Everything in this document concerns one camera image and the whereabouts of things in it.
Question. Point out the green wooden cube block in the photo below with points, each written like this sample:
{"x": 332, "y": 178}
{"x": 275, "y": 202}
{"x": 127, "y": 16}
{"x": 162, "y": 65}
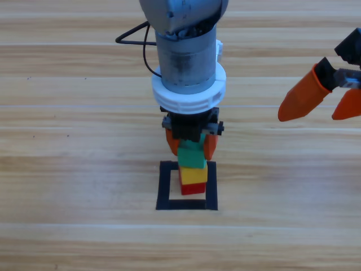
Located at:
{"x": 191, "y": 158}

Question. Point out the yellow wooden cube block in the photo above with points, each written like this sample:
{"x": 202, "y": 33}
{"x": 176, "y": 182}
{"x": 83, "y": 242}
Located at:
{"x": 193, "y": 176}

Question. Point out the black tape square outline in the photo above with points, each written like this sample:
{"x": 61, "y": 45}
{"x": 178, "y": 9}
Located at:
{"x": 163, "y": 186}

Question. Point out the red wooden cube block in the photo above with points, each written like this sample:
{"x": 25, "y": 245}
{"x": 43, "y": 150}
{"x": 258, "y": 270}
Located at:
{"x": 191, "y": 189}

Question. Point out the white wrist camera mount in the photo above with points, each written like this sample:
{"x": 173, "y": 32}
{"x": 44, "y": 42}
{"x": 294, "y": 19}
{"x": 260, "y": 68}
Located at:
{"x": 220, "y": 49}

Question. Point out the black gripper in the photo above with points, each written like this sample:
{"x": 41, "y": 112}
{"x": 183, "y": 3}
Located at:
{"x": 352, "y": 50}
{"x": 187, "y": 125}

